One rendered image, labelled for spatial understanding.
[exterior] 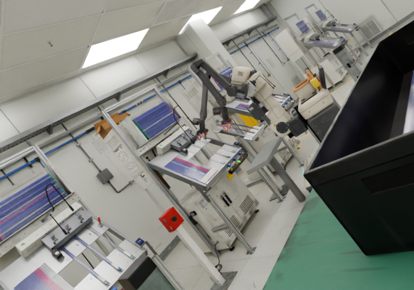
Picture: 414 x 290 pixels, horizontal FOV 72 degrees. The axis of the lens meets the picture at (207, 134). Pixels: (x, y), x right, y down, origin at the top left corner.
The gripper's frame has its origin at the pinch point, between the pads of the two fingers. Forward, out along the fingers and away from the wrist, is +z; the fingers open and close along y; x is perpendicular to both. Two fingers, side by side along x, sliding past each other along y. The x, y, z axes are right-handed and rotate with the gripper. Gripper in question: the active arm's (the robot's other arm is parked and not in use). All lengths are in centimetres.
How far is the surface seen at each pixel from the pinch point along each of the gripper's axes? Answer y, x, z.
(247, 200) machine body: -13, 50, 72
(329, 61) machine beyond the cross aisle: -460, 13, 37
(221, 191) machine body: 9, 29, 52
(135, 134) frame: 39, -57, -5
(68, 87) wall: -8, -256, 0
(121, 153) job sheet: 50, -72, 17
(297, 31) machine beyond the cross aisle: -460, -69, -17
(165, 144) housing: 22.1, -32.8, 7.8
